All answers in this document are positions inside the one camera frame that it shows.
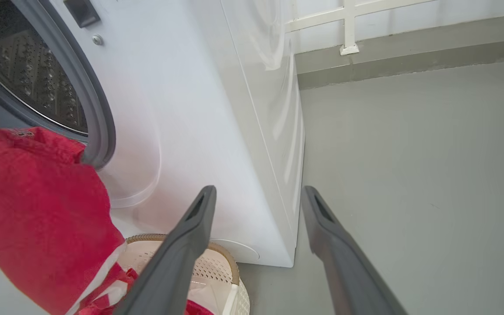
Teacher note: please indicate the white metal drying rack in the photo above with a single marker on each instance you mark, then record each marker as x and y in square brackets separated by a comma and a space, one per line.
[349, 26]

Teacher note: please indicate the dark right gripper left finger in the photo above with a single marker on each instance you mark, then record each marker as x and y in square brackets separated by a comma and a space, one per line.
[177, 262]

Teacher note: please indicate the perforated steel washer drum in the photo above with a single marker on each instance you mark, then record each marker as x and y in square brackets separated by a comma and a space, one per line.
[37, 74]

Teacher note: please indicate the red garment with white stripe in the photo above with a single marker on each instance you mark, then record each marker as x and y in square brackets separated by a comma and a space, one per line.
[37, 210]

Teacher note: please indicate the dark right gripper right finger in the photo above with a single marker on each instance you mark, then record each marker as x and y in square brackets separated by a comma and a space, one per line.
[348, 271]

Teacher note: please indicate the grey rubber door seal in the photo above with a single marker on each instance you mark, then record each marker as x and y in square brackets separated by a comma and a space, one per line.
[99, 113]

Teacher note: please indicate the black door latch socket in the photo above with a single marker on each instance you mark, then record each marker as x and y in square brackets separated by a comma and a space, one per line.
[81, 12]

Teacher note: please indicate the white front-load washing machine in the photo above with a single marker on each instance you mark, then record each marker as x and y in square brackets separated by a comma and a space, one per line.
[190, 109]

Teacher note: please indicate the cream perforated basket brown rim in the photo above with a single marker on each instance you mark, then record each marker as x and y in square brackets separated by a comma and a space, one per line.
[217, 267]

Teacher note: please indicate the red garment with white panel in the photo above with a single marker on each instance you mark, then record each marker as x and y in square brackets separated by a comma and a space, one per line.
[199, 309]

